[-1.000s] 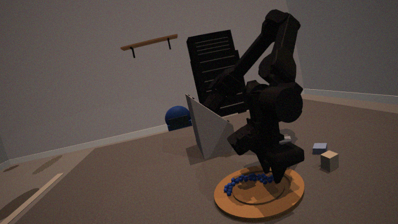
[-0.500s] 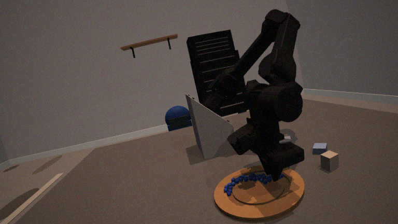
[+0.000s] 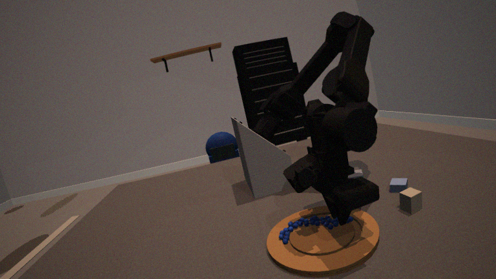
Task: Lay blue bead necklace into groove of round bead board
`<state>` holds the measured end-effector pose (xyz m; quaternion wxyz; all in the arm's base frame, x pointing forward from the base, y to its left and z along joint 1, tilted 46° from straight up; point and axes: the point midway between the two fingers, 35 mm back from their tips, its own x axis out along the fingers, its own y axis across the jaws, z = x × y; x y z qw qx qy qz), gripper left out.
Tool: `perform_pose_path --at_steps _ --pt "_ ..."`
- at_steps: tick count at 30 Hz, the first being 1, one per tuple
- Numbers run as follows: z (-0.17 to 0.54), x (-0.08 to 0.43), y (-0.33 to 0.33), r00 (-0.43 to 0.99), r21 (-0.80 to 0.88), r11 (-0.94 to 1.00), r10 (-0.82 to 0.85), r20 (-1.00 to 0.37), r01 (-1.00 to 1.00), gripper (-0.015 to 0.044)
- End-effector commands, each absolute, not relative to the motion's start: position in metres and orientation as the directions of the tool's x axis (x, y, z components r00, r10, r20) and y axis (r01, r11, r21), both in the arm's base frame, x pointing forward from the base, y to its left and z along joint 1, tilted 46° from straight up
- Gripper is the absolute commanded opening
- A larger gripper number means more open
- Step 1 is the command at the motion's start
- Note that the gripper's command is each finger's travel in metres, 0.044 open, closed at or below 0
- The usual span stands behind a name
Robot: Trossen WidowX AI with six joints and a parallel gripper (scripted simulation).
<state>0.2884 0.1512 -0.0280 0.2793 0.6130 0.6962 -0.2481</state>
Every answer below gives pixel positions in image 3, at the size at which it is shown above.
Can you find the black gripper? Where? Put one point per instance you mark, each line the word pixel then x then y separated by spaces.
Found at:
pixel 342 194

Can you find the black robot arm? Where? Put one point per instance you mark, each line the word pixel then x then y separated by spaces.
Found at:
pixel 350 123

